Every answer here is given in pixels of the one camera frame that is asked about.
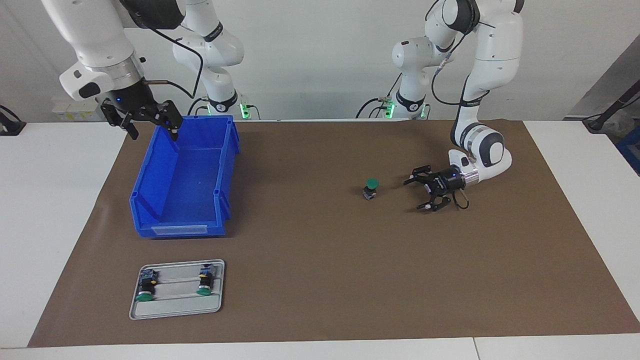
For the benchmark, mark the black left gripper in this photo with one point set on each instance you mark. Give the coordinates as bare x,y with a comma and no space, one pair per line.
448,182

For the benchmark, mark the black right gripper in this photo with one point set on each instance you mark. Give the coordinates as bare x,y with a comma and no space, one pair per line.
132,102

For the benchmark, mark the green push button switch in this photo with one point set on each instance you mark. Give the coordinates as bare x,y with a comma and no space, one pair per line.
371,183

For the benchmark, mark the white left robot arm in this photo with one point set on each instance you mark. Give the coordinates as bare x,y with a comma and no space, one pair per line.
495,50

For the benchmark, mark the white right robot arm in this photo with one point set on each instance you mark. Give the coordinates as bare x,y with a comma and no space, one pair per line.
95,35

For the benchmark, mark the green push button grey block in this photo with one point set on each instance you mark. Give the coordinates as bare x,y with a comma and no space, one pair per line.
146,287

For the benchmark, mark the green push button yellow block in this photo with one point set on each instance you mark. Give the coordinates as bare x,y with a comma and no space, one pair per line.
205,282

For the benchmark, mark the blue plastic storage bin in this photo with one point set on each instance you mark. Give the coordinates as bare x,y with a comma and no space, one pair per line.
185,185

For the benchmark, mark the white background box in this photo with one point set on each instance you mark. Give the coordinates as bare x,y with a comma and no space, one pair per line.
62,115

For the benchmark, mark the brown table mat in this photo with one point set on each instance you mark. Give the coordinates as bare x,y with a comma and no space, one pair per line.
375,275

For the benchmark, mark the silver metal tray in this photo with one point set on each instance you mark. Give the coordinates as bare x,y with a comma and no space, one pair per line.
175,305

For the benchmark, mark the black stand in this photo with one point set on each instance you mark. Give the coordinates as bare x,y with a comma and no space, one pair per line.
607,112

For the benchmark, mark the blue crate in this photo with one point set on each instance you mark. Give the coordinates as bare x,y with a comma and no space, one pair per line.
631,150

